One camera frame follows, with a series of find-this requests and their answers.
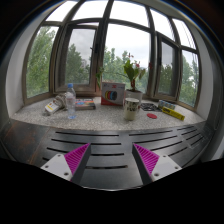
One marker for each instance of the long yellow box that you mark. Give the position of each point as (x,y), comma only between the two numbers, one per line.
(173,114)

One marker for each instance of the clear water bottle blue cap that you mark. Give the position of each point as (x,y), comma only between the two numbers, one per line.
(70,103)

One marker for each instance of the red white filament box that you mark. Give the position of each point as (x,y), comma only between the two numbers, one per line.
(112,94)

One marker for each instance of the flat round red coaster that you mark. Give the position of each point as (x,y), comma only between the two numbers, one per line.
(152,116)

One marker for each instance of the small colourful box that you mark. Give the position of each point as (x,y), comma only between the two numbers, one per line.
(166,104)

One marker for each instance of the black slatted radiator cover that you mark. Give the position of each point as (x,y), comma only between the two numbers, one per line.
(100,140)

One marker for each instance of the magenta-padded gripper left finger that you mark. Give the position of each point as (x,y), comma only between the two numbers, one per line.
(75,160)

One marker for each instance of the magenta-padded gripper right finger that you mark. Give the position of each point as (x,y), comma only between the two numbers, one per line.
(150,161)

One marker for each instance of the potted plant white pot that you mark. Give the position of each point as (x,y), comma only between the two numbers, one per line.
(133,76)

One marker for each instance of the brown-framed window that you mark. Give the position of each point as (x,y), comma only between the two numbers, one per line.
(101,50)

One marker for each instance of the white mug black lettering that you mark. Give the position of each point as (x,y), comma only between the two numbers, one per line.
(131,109)

